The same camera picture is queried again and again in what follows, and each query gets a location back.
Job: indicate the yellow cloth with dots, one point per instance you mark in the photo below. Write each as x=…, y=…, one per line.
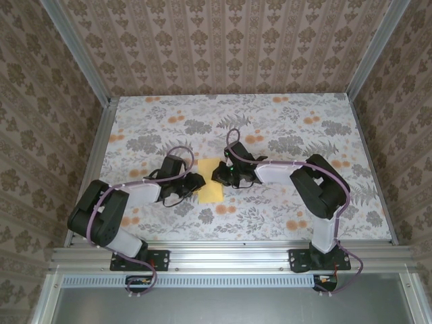
x=211, y=194

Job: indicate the aluminium table side rail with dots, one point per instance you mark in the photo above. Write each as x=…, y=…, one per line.
x=98, y=152
x=371, y=162

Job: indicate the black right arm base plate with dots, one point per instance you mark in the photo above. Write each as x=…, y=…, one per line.
x=297, y=258

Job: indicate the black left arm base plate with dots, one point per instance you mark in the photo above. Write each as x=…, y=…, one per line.
x=162, y=260

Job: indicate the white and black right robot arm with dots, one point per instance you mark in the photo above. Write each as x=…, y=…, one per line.
x=273, y=173

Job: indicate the aluminium lower frame rail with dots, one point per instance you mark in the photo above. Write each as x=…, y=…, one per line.
x=410, y=297
x=47, y=297

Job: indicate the aluminium corner post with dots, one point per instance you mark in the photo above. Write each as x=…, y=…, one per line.
x=374, y=50
x=77, y=50

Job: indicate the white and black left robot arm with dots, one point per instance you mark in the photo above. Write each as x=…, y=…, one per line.
x=145, y=194

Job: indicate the grey sheet metal panel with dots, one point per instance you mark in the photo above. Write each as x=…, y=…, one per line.
x=236, y=307

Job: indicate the aluminium cross rail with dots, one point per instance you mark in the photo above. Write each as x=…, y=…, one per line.
x=229, y=258

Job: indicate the floral patterned table mat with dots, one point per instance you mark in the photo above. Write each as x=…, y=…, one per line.
x=236, y=114

